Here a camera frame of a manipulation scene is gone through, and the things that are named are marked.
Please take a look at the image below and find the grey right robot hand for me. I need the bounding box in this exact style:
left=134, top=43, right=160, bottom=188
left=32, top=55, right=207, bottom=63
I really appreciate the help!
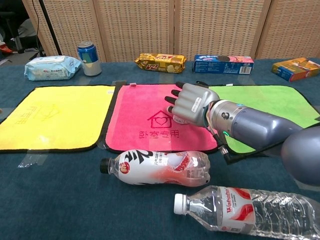
left=164, top=81, right=221, bottom=126

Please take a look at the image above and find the blue cookie box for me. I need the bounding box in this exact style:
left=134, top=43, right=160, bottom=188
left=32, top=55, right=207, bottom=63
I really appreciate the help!
left=192, top=54, right=255, bottom=76

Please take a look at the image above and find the yellow and blue snack box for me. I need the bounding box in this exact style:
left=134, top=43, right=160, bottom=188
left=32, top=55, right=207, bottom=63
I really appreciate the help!
left=271, top=57, right=320, bottom=83

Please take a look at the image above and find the yellow biscuit packet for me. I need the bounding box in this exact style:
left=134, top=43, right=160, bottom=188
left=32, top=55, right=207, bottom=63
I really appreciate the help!
left=134, top=52, right=188, bottom=75

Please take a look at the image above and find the pink microfibre cloth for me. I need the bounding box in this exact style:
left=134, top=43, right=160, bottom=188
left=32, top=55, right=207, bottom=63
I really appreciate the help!
left=98, top=83, right=223, bottom=155

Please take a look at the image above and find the green microfibre cloth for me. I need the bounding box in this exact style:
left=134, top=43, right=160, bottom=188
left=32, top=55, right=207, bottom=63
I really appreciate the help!
left=207, top=84, right=320, bottom=154

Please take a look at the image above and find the black-capped bottle with white label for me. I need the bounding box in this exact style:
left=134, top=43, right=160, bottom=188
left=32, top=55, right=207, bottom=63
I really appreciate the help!
left=99, top=149, right=212, bottom=187

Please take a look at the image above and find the wicker folding screen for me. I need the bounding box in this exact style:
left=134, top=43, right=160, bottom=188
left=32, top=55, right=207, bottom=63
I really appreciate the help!
left=21, top=0, right=320, bottom=64

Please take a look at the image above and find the blue and silver drink can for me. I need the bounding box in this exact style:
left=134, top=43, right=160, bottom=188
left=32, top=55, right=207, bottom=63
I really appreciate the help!
left=76, top=41, right=103, bottom=77

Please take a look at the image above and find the clear white-capped water bottle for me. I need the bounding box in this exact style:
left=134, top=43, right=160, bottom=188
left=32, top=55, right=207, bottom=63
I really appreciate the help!
left=173, top=184, right=320, bottom=240

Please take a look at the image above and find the yellow microfibre cloth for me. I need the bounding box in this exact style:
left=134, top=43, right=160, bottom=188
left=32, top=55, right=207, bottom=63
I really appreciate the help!
left=0, top=84, right=117, bottom=154

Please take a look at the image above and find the light blue wet wipes pack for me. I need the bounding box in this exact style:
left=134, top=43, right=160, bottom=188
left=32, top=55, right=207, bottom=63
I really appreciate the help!
left=23, top=55, right=83, bottom=82

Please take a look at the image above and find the black tripod stand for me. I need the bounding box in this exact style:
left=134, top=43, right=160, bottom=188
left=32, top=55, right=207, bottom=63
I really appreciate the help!
left=26, top=0, right=63, bottom=61

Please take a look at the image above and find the blue table cover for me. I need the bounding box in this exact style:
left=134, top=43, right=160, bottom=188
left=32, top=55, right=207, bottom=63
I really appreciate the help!
left=0, top=58, right=320, bottom=240

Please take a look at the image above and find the clear tape strip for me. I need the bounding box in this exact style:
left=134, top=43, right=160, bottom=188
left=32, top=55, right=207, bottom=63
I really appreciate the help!
left=17, top=152, right=49, bottom=169

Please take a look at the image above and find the red object on floor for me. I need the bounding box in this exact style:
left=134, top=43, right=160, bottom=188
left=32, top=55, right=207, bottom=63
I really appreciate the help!
left=0, top=42, right=14, bottom=54

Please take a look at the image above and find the black office chair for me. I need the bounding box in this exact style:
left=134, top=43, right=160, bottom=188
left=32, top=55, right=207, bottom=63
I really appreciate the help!
left=0, top=0, right=31, bottom=55

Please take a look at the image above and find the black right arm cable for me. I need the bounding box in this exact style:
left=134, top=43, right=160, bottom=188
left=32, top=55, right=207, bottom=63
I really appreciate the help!
left=211, top=129, right=283, bottom=165

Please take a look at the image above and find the black hanging cable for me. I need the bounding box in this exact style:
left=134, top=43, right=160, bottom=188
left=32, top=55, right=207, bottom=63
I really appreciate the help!
left=33, top=0, right=41, bottom=55

